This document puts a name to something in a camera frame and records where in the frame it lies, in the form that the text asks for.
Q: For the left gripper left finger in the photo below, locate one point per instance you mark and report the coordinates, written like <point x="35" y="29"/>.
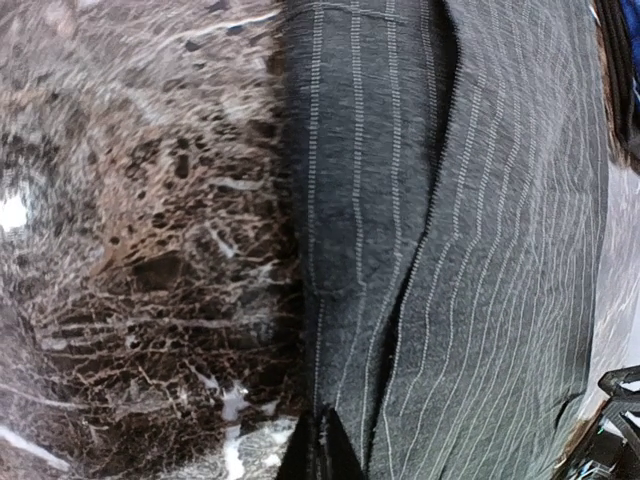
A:
<point x="301" y="451"/>

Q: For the black pinstriped long sleeve shirt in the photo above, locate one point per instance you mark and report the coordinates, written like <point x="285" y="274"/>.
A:
<point x="450" y="178"/>

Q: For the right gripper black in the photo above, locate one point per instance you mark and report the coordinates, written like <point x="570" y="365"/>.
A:
<point x="609" y="449"/>

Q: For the blue plaid folded shirt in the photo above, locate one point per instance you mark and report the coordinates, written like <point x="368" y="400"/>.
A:
<point x="619" y="23"/>

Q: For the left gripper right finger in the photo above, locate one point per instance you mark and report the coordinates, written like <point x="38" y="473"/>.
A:
<point x="337" y="458"/>

